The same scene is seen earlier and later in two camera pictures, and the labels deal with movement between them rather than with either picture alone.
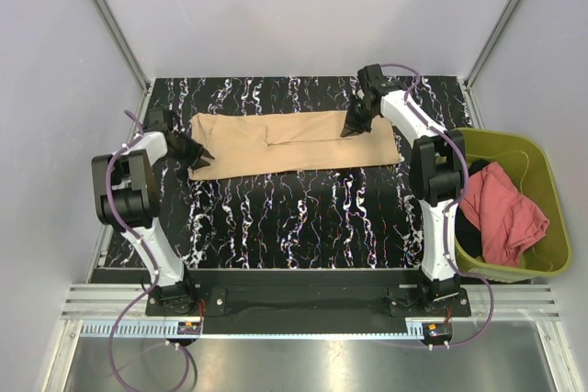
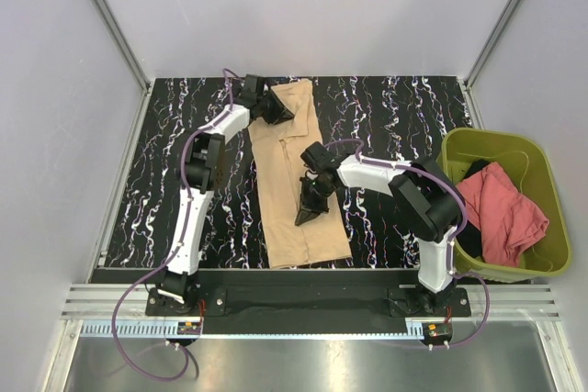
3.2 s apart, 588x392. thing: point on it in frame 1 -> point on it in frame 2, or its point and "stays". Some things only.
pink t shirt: x=509 y=221 stays
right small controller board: x=436 y=331 stays
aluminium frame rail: x=120 y=310 stays
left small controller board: x=189 y=328 stays
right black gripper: x=356 y=128 -> x=308 y=204
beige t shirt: x=246 y=143 -> x=277 y=149
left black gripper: x=196 y=151 -> x=280 y=114
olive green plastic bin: x=525 y=162 stays
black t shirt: x=468 y=232 stays
